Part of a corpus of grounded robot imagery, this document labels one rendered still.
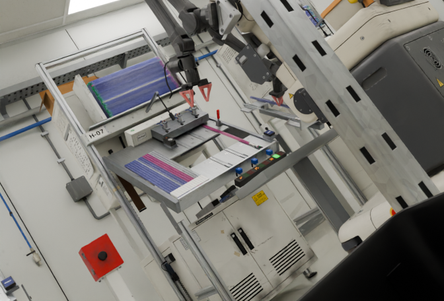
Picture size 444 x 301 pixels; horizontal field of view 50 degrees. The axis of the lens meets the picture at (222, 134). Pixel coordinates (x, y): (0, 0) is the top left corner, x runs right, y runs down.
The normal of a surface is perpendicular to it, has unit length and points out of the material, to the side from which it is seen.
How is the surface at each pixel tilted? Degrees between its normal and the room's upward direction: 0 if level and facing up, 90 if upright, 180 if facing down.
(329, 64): 90
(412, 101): 90
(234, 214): 90
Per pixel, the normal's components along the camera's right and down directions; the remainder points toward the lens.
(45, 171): 0.37, -0.42
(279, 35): -0.74, 0.40
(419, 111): -0.63, 0.29
